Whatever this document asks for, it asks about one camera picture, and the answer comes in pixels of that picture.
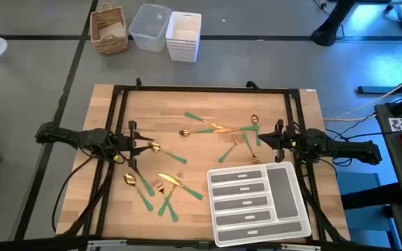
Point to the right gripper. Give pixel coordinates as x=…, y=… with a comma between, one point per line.
x=291, y=143

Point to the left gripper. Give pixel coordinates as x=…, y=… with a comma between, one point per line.
x=132, y=144

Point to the black floor beam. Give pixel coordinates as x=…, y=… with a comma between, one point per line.
x=379, y=90

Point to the woven wicker basket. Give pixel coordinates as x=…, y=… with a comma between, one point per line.
x=108, y=45

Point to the white plastic bin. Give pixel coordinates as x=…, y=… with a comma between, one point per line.
x=181, y=52

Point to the black table clamp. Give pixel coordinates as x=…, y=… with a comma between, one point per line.
x=138, y=83
x=251, y=84

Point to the white plastic cutlery tray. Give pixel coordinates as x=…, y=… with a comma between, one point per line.
x=281, y=191

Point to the clear plastic bin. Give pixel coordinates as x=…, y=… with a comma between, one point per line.
x=148, y=31

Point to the white paper sheet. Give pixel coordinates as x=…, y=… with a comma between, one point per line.
x=112, y=31

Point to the black stand base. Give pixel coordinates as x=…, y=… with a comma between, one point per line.
x=326, y=35

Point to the black metal table frame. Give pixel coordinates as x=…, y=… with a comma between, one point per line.
x=204, y=89

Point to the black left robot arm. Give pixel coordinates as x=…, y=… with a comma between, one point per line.
x=93, y=137

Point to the grey metal bracket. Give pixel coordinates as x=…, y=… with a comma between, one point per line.
x=300, y=247
x=106, y=244

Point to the black side table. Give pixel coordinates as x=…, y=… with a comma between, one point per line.
x=396, y=157

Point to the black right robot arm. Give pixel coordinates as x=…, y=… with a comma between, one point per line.
x=354, y=148

